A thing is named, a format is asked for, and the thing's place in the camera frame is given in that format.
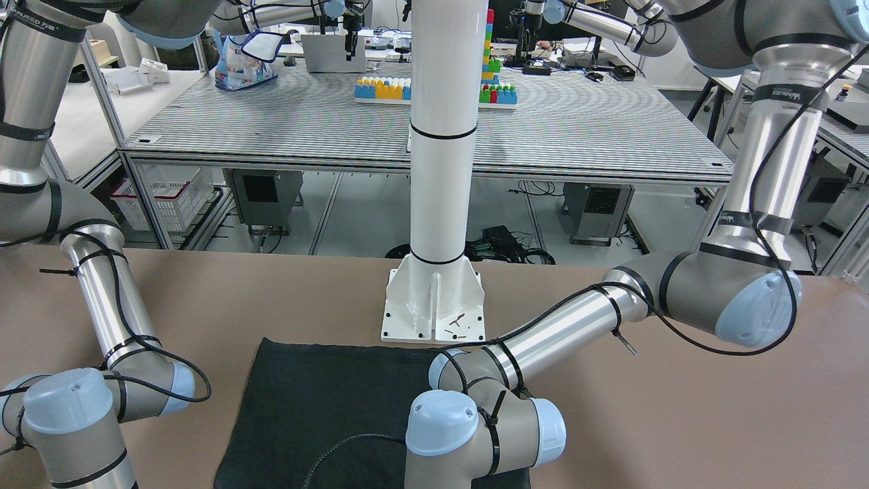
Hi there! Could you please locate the black t-shirt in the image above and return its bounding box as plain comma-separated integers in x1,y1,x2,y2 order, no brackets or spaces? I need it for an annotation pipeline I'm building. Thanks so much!
213,338,437,488

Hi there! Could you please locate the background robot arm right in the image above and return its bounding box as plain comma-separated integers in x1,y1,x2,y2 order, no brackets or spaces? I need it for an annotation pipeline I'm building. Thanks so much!
519,1,679,58

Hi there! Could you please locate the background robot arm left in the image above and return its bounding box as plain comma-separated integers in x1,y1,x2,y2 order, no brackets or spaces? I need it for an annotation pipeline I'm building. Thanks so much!
209,1,369,61

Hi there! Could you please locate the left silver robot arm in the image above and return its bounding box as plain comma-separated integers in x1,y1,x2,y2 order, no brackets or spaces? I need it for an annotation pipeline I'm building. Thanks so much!
404,1,867,488

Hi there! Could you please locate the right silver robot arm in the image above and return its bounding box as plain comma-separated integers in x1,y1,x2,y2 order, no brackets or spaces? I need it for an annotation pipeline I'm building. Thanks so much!
2,1,219,488

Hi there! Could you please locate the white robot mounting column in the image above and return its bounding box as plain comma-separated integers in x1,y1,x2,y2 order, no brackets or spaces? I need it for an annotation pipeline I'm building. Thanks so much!
381,1,488,343

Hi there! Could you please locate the colourful toy block stack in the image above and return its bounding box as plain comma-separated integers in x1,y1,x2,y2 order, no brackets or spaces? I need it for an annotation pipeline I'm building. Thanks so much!
354,9,519,109

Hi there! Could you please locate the striped aluminium workbench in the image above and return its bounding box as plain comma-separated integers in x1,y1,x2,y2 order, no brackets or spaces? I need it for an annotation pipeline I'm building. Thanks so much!
125,66,732,266

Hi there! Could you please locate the white box on workbench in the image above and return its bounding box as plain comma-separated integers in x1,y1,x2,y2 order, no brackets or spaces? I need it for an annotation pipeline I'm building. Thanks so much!
301,35,367,73

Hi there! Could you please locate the white plastic basket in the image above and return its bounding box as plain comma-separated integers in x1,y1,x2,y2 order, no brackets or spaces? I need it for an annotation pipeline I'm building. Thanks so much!
111,165,213,233

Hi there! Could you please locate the blue white plastic bag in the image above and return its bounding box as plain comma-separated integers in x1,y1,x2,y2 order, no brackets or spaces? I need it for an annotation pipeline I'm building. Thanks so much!
212,30,283,92

